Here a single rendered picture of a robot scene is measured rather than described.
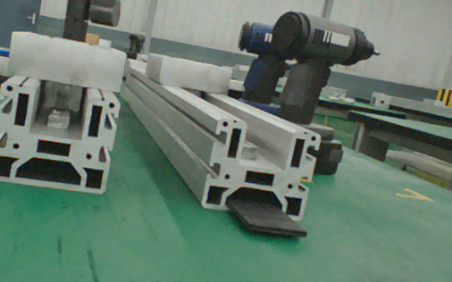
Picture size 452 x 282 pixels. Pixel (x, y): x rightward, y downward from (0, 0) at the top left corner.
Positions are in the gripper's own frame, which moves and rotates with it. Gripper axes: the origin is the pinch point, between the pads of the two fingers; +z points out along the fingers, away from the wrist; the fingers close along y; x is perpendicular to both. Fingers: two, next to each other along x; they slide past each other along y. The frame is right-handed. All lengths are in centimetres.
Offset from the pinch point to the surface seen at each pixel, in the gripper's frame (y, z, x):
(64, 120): 0, -3, -81
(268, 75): 37, -10, -35
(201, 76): 20, -9, -53
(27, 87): -3, -6, -85
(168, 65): 14, -9, -53
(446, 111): 354, -1, 314
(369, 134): 155, 13, 113
